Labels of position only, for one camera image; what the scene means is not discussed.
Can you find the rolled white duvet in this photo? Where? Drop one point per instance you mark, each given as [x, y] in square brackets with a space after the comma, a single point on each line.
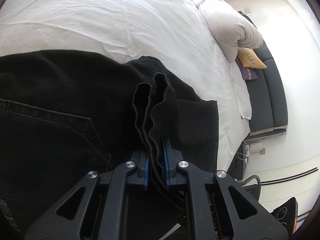
[225, 20]

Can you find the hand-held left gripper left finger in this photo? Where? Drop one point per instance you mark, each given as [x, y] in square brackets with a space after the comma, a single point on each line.
[146, 172]

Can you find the black pants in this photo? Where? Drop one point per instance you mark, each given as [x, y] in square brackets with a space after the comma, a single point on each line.
[62, 105]

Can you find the dark bedside nightstand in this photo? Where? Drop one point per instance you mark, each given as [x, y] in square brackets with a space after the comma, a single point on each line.
[238, 167]

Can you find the white folded cloth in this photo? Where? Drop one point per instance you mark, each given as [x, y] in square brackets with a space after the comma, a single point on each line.
[243, 95]

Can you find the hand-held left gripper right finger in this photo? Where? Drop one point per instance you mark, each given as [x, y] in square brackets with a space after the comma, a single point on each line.
[166, 166]

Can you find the grey padded headboard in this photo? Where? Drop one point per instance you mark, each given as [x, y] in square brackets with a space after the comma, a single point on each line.
[272, 92]

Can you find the yellow patterned pillow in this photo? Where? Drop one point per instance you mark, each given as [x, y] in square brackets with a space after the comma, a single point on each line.
[251, 58]

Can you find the bed with white sheet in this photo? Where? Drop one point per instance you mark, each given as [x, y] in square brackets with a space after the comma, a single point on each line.
[100, 17]

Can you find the purple pillow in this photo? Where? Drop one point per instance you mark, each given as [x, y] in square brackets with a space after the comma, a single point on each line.
[247, 73]

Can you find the grey mesh chair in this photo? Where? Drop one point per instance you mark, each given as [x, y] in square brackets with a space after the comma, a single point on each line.
[252, 187]

